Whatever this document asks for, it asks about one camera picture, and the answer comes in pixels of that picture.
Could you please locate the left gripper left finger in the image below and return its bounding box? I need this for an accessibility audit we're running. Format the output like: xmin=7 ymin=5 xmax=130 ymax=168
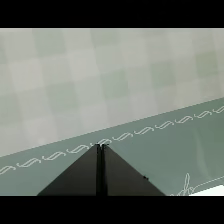
xmin=37 ymin=143 xmax=101 ymax=197

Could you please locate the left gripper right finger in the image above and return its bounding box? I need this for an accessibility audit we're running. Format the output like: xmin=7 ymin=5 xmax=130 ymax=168
xmin=100 ymin=143 xmax=166 ymax=197

